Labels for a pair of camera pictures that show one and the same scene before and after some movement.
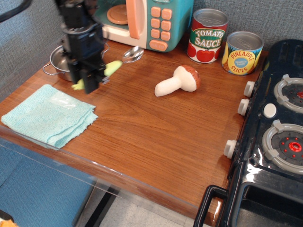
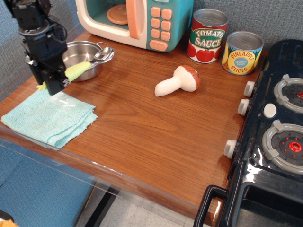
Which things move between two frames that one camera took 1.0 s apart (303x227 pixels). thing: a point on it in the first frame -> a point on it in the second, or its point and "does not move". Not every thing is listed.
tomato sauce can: (208, 28) does not move
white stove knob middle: (243, 106) does not move
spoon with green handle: (132, 54) -> (100, 56)
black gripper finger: (76, 72) -> (39, 74)
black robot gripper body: (85, 42) -> (46, 44)
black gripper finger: (92, 81) -> (54, 82)
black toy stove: (264, 185) does not move
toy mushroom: (185, 77) does not move
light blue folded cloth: (50, 117) does not move
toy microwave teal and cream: (156, 25) does not move
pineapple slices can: (242, 52) does not move
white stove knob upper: (249, 88) does not move
